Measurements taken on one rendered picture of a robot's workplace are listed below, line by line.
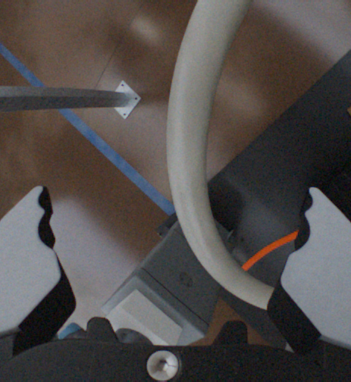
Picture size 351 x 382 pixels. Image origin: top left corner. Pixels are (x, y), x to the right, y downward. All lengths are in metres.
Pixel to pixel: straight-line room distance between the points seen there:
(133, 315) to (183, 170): 0.82
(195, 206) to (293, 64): 1.36
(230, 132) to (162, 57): 0.67
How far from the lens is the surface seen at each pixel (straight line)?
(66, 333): 0.89
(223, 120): 1.48
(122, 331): 1.01
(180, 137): 0.15
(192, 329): 1.04
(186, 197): 0.17
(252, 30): 1.54
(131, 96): 1.71
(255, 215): 1.58
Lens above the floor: 1.46
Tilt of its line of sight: 61 degrees down
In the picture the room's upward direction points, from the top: 130 degrees counter-clockwise
